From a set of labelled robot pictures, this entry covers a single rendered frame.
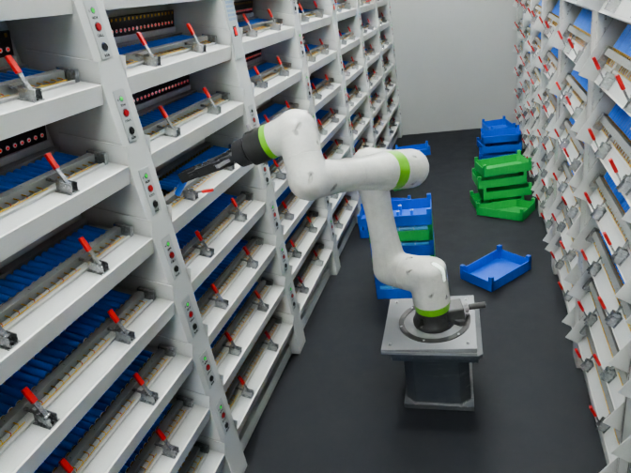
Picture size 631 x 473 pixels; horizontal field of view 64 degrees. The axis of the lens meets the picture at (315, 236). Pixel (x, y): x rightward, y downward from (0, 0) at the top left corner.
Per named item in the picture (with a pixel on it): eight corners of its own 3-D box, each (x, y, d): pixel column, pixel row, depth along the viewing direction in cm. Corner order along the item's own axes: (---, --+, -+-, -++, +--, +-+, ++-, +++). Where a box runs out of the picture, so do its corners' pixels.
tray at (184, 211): (254, 165, 192) (255, 141, 188) (172, 236, 141) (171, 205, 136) (206, 156, 196) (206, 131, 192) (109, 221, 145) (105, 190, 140)
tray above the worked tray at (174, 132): (243, 114, 184) (244, 75, 178) (151, 170, 133) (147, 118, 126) (192, 105, 188) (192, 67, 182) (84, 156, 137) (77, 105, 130)
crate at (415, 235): (433, 221, 256) (432, 207, 253) (433, 239, 238) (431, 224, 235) (374, 225, 264) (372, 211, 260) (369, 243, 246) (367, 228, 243)
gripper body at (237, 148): (250, 131, 139) (223, 144, 142) (238, 141, 131) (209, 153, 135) (262, 157, 141) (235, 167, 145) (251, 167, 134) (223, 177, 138)
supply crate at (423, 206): (432, 207, 253) (430, 192, 249) (431, 224, 235) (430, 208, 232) (372, 211, 260) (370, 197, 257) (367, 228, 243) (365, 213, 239)
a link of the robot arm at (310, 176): (365, 158, 155) (393, 145, 147) (376, 194, 154) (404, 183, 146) (273, 165, 130) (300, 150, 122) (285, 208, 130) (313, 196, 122)
